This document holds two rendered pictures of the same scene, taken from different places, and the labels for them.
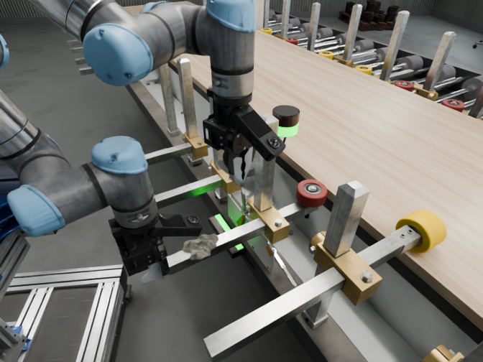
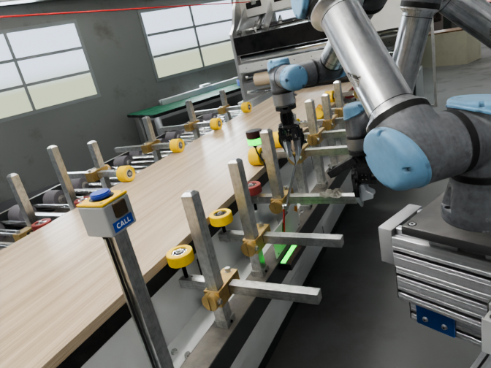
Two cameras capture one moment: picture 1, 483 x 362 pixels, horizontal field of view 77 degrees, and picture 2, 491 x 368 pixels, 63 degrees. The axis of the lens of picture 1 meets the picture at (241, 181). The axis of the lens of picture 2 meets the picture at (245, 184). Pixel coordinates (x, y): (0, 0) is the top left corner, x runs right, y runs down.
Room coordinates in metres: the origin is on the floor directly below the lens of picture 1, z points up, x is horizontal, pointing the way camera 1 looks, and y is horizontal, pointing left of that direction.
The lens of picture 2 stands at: (1.37, 1.10, 1.45)
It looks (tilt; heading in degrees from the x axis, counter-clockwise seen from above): 20 degrees down; 240
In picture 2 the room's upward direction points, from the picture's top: 13 degrees counter-clockwise
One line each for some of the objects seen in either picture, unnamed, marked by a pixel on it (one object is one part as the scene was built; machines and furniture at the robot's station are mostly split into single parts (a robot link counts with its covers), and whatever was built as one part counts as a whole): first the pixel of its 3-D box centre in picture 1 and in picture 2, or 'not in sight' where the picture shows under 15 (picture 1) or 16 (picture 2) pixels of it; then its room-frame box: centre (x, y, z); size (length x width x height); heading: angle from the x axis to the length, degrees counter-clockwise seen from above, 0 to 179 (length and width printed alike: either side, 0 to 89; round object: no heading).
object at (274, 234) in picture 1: (267, 217); (280, 200); (0.56, -0.07, 0.84); 0.14 x 0.06 x 0.05; 29
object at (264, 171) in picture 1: (262, 199); (277, 190); (0.58, -0.06, 0.89); 0.04 x 0.04 x 0.48; 29
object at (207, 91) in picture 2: not in sight; (212, 113); (-1.61, -4.62, 0.44); 2.42 x 0.97 x 0.88; 6
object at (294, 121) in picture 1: (285, 115); (253, 133); (0.60, -0.10, 1.12); 0.06 x 0.06 x 0.02
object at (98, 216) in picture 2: not in sight; (107, 215); (1.24, 0.32, 1.18); 0.07 x 0.07 x 0.08; 29
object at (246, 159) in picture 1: (237, 161); (288, 152); (0.54, 0.01, 1.04); 0.06 x 0.03 x 0.09; 50
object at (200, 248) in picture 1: (201, 243); (331, 191); (0.45, 0.09, 0.87); 0.09 x 0.07 x 0.02; 119
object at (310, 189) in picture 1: (309, 202); (253, 196); (0.61, -0.19, 0.85); 0.08 x 0.08 x 0.11
